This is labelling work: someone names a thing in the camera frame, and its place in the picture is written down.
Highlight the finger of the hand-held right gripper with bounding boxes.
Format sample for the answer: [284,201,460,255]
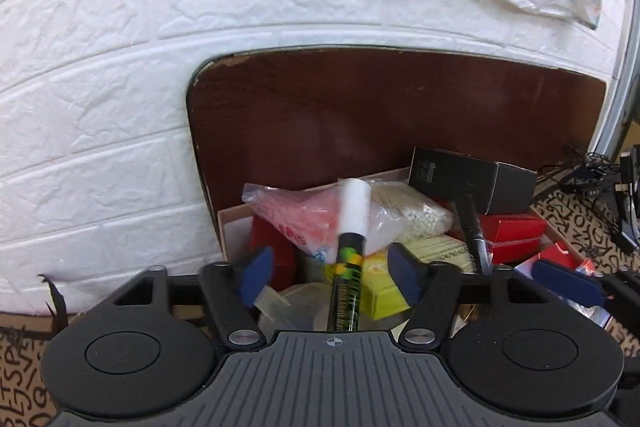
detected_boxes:
[530,258,640,336]

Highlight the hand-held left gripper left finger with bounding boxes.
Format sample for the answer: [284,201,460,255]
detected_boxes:
[113,246,276,351]

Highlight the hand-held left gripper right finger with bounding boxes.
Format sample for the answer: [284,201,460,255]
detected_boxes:
[387,242,547,352]

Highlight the black green marker white cap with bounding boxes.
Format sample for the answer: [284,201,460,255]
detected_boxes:
[325,178,373,333]

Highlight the cardboard box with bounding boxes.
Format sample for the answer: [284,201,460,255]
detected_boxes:
[216,166,601,333]

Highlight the red and white box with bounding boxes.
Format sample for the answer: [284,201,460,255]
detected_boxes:
[514,241,597,279]

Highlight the pale yellow printed box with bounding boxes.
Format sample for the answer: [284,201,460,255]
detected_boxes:
[404,234,479,276]

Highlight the clear plastic tub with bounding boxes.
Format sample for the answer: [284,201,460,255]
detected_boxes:
[254,282,342,334]

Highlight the letter-printed mat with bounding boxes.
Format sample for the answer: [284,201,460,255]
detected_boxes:
[0,191,640,427]

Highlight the clear bag of white beads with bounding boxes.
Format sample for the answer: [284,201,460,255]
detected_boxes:
[366,179,456,254]

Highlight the clear bag of pink pieces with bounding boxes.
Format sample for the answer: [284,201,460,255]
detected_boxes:
[242,182,347,269]

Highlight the black pen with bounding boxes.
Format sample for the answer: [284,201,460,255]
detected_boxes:
[454,194,496,276]

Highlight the black carton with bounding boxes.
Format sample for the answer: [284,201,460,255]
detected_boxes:
[407,146,539,216]

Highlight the dark brown wooden board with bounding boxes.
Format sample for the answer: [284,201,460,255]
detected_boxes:
[185,48,609,259]

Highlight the black strip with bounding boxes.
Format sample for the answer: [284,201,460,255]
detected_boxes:
[37,274,69,339]

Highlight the grey metal pole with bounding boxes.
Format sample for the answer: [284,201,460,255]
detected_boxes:
[587,0,640,158]

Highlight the black cables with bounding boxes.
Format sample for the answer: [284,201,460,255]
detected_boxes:
[537,146,640,254]

